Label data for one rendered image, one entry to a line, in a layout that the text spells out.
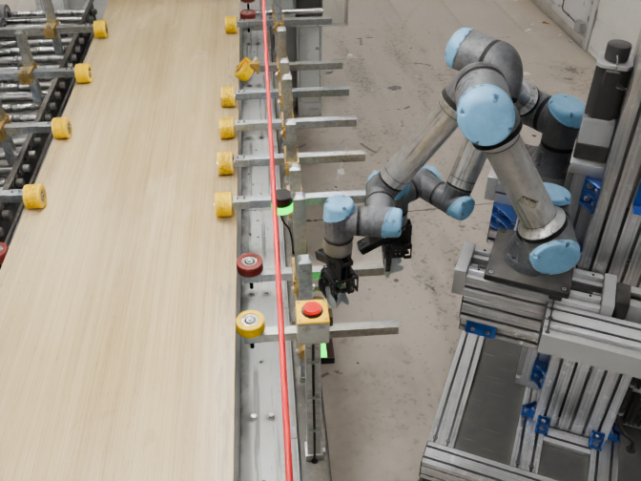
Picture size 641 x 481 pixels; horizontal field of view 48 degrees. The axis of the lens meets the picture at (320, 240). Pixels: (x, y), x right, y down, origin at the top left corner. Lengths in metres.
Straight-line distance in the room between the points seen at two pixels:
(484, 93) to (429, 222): 2.35
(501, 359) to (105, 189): 1.61
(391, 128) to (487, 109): 3.13
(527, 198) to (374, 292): 1.80
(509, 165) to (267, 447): 1.01
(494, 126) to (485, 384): 1.44
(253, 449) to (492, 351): 1.21
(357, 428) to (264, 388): 0.76
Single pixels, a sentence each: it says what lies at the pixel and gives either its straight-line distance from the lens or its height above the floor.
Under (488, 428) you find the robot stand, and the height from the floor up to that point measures 0.21.
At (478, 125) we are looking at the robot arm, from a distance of 1.56.
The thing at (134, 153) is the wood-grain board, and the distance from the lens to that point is 2.76.
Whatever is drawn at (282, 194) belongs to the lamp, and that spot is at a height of 1.17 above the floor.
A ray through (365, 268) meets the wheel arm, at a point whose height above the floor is 0.86.
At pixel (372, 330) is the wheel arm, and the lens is 2.04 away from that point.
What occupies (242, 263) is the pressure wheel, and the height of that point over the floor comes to 0.91.
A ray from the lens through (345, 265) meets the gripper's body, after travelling 1.81.
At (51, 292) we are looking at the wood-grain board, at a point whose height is 0.90.
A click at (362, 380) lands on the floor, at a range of 3.03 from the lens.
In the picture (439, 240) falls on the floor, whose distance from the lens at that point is 3.74.
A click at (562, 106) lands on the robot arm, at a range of 2.33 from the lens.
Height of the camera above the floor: 2.31
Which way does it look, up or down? 39 degrees down
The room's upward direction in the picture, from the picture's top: straight up
